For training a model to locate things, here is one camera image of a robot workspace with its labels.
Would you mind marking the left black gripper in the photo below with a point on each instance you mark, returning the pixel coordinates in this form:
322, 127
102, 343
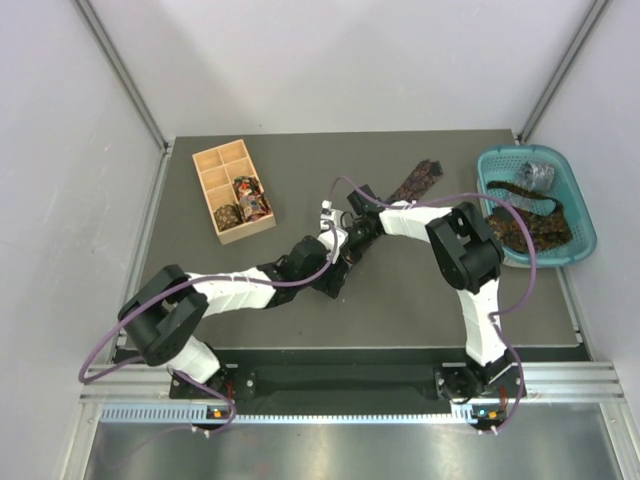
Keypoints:
329, 285

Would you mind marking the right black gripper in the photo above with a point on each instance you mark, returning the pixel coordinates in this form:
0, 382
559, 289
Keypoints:
355, 254

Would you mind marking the dark purple patterned tie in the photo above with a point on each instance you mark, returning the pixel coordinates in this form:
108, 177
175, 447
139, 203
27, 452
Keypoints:
421, 179

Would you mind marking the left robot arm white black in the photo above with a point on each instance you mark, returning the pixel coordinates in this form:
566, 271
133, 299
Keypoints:
166, 311

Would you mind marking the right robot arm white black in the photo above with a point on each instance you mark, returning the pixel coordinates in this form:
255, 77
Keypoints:
469, 259

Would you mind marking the colourful rolled tie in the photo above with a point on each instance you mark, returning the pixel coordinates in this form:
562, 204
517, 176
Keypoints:
250, 197

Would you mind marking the brown patterned rolled tie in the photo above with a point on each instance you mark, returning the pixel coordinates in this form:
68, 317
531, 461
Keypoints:
227, 217

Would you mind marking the wooden compartment box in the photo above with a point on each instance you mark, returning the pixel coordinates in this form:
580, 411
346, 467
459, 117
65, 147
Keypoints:
216, 169

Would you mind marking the teal plastic basket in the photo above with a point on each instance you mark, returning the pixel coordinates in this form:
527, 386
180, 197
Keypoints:
502, 163

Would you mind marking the grey patterned tie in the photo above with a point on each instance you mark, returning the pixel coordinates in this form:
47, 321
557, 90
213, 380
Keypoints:
535, 176

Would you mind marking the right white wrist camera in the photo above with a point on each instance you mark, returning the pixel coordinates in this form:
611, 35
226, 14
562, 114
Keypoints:
330, 216

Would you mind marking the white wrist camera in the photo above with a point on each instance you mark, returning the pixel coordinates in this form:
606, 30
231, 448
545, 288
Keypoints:
330, 216
332, 238

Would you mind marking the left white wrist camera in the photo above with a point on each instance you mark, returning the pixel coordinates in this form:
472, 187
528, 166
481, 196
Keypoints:
332, 238

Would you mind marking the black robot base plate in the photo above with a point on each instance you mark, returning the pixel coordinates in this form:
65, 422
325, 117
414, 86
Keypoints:
334, 382

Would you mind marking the right aluminium frame post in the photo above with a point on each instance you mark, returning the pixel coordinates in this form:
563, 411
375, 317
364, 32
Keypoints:
594, 14

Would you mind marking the aluminium frame post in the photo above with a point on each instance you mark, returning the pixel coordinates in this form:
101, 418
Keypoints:
126, 81
594, 14

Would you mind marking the left aluminium frame post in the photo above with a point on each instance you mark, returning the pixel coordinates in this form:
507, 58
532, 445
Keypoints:
126, 81

